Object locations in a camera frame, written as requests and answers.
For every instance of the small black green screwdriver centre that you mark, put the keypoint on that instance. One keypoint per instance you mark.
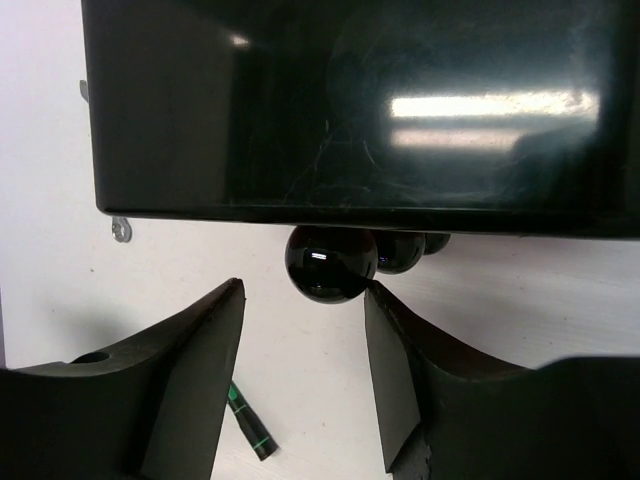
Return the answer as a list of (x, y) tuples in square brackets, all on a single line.
[(260, 439)]

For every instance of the pink middle drawer black knob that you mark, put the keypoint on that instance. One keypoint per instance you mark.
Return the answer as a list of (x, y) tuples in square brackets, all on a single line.
[(398, 252)]

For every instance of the pink bottom drawer black knob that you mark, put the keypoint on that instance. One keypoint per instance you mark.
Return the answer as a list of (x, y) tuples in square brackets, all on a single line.
[(435, 242)]

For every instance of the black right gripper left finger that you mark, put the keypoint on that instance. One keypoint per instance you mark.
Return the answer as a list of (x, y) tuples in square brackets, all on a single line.
[(148, 407)]

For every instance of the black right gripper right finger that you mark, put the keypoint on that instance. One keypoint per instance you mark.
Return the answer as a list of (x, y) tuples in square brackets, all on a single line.
[(446, 410)]

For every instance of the silver combination wrench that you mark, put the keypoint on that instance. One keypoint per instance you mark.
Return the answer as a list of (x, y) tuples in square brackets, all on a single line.
[(121, 229)]

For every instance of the black drawer cabinet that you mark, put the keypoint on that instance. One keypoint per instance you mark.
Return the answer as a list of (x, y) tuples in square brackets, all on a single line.
[(506, 117)]

